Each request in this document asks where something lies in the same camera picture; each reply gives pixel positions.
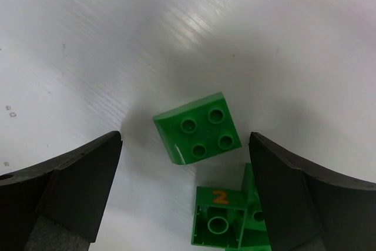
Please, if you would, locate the green lego centre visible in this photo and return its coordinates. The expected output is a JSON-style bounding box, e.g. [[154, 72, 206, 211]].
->
[[225, 163, 271, 250]]

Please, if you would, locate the green lego lower left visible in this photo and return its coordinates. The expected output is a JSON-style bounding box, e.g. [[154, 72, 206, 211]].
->
[[191, 186, 247, 249]]

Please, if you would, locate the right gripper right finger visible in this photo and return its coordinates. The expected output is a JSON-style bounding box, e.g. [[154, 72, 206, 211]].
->
[[249, 132, 375, 250]]

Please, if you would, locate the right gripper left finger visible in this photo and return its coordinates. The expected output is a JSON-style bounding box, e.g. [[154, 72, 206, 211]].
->
[[1, 131, 122, 250]]

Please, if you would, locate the green lego lower right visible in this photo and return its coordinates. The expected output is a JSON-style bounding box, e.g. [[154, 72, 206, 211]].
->
[[153, 92, 241, 165]]

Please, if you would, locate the green lego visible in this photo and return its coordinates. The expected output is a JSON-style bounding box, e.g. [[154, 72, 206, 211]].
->
[[153, 92, 241, 165], [191, 186, 247, 249], [225, 163, 271, 250]]

